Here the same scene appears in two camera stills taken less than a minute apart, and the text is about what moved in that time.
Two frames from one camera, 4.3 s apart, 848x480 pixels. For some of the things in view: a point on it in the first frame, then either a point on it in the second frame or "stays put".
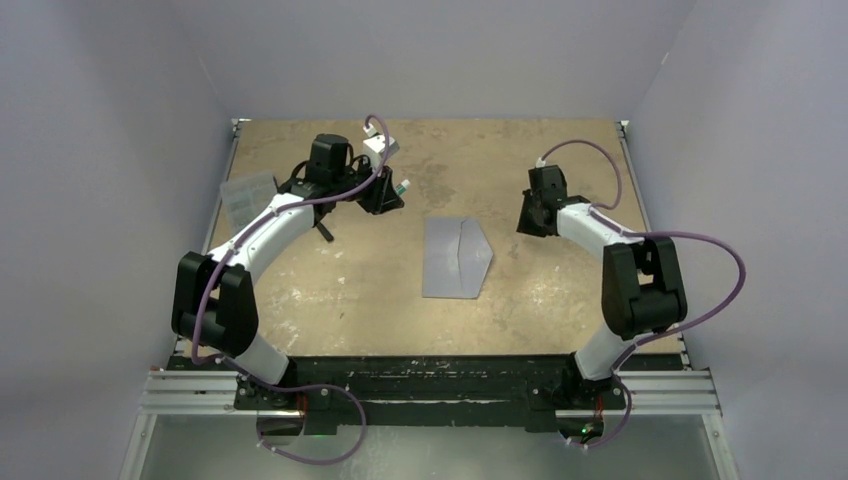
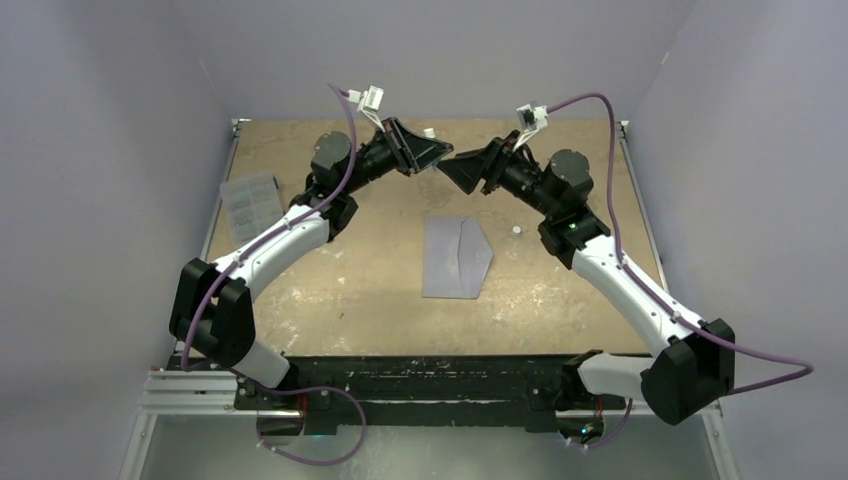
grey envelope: x=456 y=258 stays put
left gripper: x=382 y=196 to x=410 y=152
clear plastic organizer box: x=247 y=196 stays put
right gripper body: x=528 y=220 to x=497 y=166
